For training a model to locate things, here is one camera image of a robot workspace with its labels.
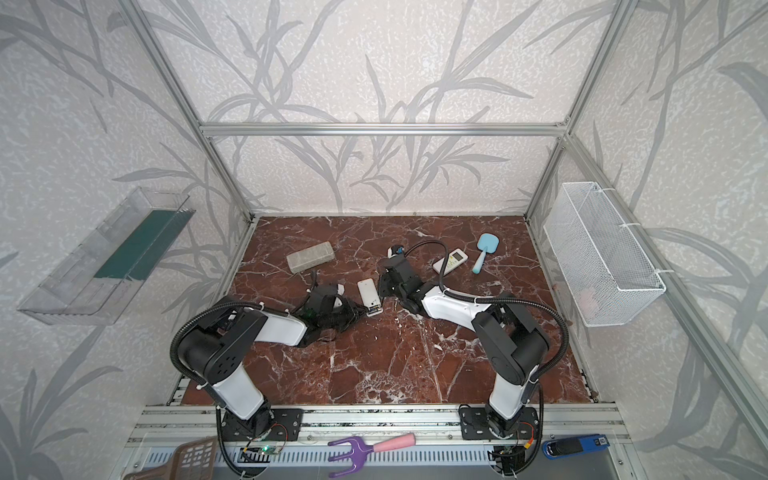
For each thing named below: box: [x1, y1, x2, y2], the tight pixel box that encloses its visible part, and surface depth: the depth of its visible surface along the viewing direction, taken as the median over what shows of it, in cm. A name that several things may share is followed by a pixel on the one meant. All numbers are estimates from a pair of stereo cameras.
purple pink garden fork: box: [328, 433, 417, 478], surface depth 72 cm
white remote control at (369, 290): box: [357, 278, 384, 316], surface depth 98 cm
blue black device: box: [542, 434, 610, 460], surface depth 69 cm
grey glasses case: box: [286, 241, 336, 274], surface depth 107 cm
